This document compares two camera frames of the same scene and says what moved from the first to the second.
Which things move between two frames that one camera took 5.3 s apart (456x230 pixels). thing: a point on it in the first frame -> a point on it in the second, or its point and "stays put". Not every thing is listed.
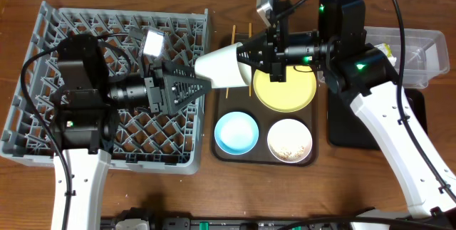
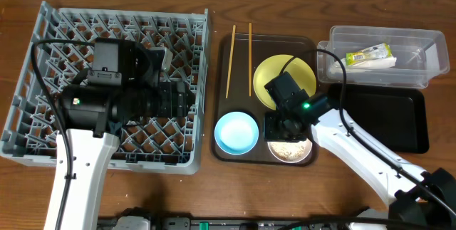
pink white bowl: x=290 y=140 stays put
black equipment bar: x=275 y=223 stays put
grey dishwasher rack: x=162 y=143 stays put
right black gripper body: x=278 y=40 -> x=277 y=129
